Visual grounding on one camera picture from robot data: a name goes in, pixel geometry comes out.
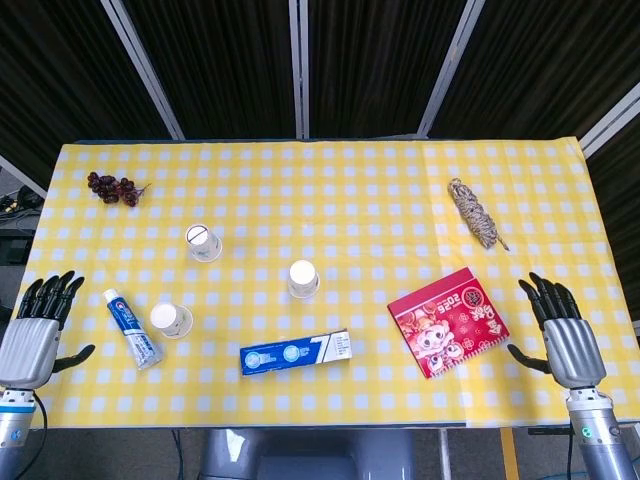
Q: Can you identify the coiled twine rope bundle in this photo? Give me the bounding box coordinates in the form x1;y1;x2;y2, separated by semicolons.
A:
446;177;510;252

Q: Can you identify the paper cup with slit bottom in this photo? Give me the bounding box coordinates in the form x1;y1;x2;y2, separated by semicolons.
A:
185;223;223;263

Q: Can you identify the blue white toothpaste box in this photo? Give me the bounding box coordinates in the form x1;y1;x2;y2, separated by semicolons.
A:
238;327;353;377

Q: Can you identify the dark red grape bunch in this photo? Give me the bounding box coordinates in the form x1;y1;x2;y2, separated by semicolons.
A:
86;171;152;208

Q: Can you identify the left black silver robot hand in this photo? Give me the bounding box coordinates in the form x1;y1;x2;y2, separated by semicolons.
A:
0;270;96;390

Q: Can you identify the red cartoon calendar booklet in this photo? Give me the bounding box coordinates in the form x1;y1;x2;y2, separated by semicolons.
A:
387;266;511;380

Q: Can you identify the white partition frame post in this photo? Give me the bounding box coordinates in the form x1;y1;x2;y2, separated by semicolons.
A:
288;0;310;140
417;0;489;139
579;82;640;159
0;153;49;199
102;0;186;141

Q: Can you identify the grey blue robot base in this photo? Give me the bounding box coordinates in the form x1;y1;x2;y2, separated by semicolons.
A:
199;428;416;480

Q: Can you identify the yellow white checkered tablecloth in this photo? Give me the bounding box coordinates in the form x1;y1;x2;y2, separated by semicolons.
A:
24;141;640;431

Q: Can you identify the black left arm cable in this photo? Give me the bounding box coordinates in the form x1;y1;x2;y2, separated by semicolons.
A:
32;392;50;431

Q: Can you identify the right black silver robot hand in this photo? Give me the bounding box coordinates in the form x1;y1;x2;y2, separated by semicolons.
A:
507;272;608;390

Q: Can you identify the paper cup with plain bottom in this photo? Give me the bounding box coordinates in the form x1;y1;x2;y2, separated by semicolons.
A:
287;259;321;300
149;301;195;341

